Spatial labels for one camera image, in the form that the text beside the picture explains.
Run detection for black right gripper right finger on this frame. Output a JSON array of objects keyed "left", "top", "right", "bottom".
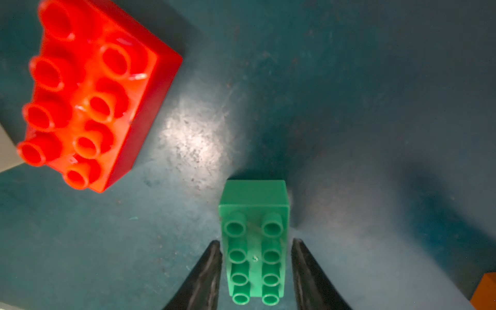
[{"left": 291, "top": 238, "right": 352, "bottom": 310}]

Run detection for green long lego brick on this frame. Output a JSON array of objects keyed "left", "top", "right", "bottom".
[{"left": 218, "top": 180, "right": 290, "bottom": 306}]

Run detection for red long lego brick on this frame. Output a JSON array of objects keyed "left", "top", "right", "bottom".
[{"left": 17, "top": 1, "right": 183, "bottom": 193}]

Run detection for orange lego brick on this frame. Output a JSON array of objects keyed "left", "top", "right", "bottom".
[{"left": 470, "top": 272, "right": 496, "bottom": 310}]

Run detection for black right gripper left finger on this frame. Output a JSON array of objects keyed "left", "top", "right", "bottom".
[{"left": 163, "top": 240, "right": 223, "bottom": 310}]

